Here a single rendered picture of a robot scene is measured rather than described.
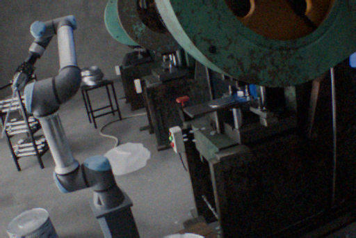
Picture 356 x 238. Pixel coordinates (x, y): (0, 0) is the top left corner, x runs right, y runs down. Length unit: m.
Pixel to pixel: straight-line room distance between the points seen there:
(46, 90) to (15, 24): 6.96
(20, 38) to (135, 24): 5.70
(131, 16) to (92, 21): 5.29
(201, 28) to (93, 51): 7.09
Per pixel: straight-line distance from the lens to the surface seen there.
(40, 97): 1.30
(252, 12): 1.13
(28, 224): 2.08
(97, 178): 1.46
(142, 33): 2.74
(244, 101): 1.52
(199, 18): 0.97
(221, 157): 1.32
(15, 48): 8.22
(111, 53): 8.02
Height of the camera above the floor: 1.22
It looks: 19 degrees down
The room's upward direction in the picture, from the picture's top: 11 degrees counter-clockwise
